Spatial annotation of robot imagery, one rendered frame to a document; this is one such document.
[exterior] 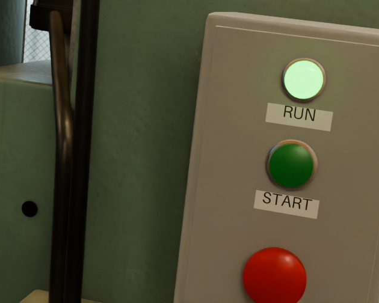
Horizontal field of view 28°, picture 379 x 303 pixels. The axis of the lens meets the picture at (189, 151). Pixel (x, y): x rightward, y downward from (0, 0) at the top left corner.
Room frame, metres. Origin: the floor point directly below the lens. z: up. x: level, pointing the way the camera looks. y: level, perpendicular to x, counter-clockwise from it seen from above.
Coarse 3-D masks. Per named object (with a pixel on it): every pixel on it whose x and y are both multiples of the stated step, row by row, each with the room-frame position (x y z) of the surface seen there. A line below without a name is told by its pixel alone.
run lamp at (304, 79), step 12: (300, 60) 0.34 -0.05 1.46; (312, 60) 0.34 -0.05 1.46; (288, 72) 0.34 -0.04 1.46; (300, 72) 0.34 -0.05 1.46; (312, 72) 0.34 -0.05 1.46; (324, 72) 0.34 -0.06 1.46; (288, 84) 0.34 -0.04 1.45; (300, 84) 0.34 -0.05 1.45; (312, 84) 0.34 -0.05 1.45; (324, 84) 0.34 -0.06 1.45; (300, 96) 0.34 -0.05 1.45; (312, 96) 0.34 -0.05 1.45
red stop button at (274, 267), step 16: (256, 256) 0.34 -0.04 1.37; (272, 256) 0.34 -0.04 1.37; (288, 256) 0.33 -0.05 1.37; (256, 272) 0.34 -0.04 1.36; (272, 272) 0.33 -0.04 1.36; (288, 272) 0.33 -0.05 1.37; (304, 272) 0.33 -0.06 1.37; (256, 288) 0.34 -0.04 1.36; (272, 288) 0.33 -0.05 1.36; (288, 288) 0.33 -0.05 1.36; (304, 288) 0.33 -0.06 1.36
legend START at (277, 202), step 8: (256, 192) 0.35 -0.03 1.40; (264, 192) 0.35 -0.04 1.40; (272, 192) 0.35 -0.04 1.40; (256, 200) 0.35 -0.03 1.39; (264, 200) 0.35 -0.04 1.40; (272, 200) 0.35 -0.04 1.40; (280, 200) 0.34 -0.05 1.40; (288, 200) 0.34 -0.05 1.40; (296, 200) 0.34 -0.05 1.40; (304, 200) 0.34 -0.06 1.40; (312, 200) 0.34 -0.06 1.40; (256, 208) 0.35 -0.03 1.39; (264, 208) 0.35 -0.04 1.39; (272, 208) 0.34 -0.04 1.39; (280, 208) 0.34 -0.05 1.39; (288, 208) 0.34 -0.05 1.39; (296, 208) 0.34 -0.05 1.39; (304, 208) 0.34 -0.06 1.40; (312, 208) 0.34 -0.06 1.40; (304, 216) 0.34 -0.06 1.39; (312, 216) 0.34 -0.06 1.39
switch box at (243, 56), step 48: (240, 48) 0.35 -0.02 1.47; (288, 48) 0.35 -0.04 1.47; (336, 48) 0.34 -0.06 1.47; (240, 96) 0.35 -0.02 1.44; (288, 96) 0.35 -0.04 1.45; (336, 96) 0.34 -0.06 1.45; (192, 144) 0.36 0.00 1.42; (240, 144) 0.35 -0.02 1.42; (336, 144) 0.34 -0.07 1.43; (192, 192) 0.36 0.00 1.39; (240, 192) 0.35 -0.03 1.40; (288, 192) 0.34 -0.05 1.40; (336, 192) 0.34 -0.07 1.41; (192, 240) 0.35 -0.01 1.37; (240, 240) 0.35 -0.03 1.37; (288, 240) 0.34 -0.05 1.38; (336, 240) 0.34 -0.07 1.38; (192, 288) 0.35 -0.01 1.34; (240, 288) 0.35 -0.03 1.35; (336, 288) 0.34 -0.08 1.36
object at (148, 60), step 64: (128, 0) 0.43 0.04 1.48; (192, 0) 0.42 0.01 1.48; (256, 0) 0.41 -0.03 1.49; (320, 0) 0.40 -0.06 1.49; (128, 64) 0.43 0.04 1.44; (192, 64) 0.42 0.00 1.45; (128, 128) 0.43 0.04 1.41; (192, 128) 0.42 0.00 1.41; (128, 192) 0.42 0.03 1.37; (128, 256) 0.42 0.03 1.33
